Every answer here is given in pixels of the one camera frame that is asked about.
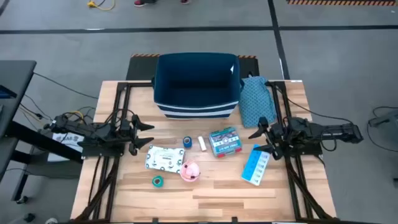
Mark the dark grey desk top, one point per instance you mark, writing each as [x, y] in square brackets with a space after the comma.
[15, 81]

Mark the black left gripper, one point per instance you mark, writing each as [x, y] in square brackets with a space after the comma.
[126, 128]

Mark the blue bandage roll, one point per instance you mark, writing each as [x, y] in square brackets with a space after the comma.
[187, 142]

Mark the black desk caster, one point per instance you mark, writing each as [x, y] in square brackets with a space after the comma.
[29, 216]
[21, 199]

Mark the white printed paper sheet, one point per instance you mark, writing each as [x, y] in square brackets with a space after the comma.
[66, 138]

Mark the black table edge bracket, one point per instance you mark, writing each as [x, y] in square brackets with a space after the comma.
[234, 220]
[154, 220]

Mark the navy white striped fabric bin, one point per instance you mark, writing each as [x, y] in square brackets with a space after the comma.
[196, 71]

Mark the pink round container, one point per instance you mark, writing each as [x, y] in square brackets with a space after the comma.
[190, 171]

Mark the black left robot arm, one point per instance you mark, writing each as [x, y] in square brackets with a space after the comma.
[77, 127]

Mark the black hazard-edged floor mat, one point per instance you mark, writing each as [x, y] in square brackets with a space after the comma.
[140, 70]

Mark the blue item on desk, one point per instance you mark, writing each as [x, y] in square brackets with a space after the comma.
[6, 92]

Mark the teal patterned fabric pouch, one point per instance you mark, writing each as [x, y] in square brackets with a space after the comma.
[256, 102]

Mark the green bandage roll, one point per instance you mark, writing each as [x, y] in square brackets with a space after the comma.
[153, 181]

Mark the grey equipment stand foot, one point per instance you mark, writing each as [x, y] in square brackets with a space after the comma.
[385, 119]

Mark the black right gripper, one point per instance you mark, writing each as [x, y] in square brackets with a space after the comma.
[277, 140]

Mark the blue white pill organizer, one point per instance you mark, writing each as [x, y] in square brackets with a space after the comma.
[255, 165]

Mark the white printed plastic packet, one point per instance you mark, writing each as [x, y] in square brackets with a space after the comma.
[164, 158]

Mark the hazard striped floor strip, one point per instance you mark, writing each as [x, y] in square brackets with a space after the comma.
[342, 2]

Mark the small white tube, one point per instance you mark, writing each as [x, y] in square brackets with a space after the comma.
[202, 143]

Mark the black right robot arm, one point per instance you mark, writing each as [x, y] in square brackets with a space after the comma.
[326, 132]

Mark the black desk leg frame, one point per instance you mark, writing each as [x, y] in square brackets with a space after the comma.
[37, 140]

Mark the green first aid kit box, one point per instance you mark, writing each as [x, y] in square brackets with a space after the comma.
[225, 141]

